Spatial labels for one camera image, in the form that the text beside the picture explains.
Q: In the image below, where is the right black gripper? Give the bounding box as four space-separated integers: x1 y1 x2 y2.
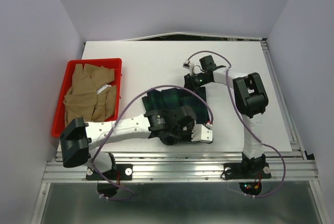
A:
181 73 210 97

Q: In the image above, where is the green plaid pleated skirt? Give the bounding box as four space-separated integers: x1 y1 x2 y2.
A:
142 74 213 124

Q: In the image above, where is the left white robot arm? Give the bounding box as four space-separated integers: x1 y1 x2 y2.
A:
60 105 197 179

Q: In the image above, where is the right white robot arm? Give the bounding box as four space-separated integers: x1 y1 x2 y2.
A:
184 55 269 180

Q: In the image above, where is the tan beige skirt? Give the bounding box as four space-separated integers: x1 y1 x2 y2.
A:
63 64 117 126

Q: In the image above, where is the red plastic bin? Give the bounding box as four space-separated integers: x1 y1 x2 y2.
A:
51 58 122 138

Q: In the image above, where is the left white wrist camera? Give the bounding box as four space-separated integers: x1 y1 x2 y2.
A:
191 124 213 144

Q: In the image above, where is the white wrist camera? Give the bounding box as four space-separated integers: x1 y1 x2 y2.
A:
183 59 197 76
191 124 213 144

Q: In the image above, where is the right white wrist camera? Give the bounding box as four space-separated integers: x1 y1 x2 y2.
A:
183 59 197 76

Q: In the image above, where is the aluminium front rail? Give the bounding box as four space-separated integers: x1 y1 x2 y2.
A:
42 151 319 184

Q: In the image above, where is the aluminium rail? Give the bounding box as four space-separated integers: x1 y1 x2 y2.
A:
259 38 316 161
42 151 319 184

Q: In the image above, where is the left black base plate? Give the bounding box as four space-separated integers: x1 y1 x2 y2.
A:
85 163 134 201

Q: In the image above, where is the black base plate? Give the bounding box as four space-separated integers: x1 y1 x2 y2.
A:
220 163 272 196
85 163 134 201

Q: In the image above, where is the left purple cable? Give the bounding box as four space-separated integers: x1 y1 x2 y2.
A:
90 85 216 201

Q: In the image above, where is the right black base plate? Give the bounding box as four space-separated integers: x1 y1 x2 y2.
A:
220 163 272 196

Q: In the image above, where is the aluminium right side rail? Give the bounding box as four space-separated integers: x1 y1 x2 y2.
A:
259 38 316 161

